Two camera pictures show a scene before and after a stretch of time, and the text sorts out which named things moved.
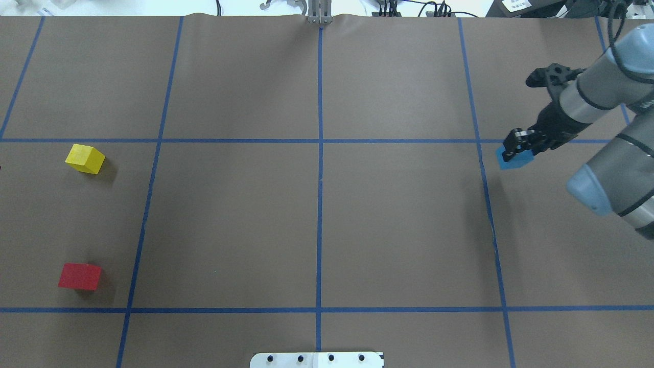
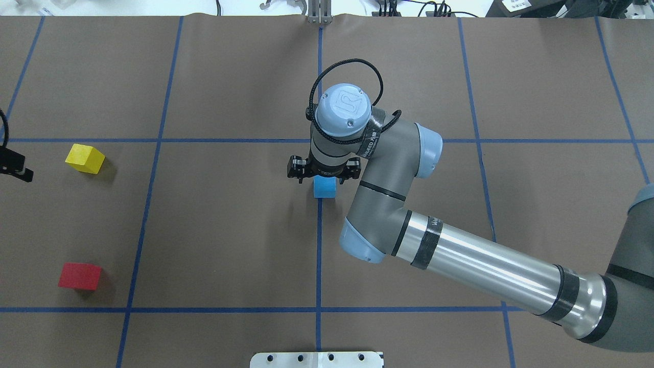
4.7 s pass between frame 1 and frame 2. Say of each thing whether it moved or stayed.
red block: stayed
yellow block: stayed
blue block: moved
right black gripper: moved
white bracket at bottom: stayed
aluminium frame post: stayed
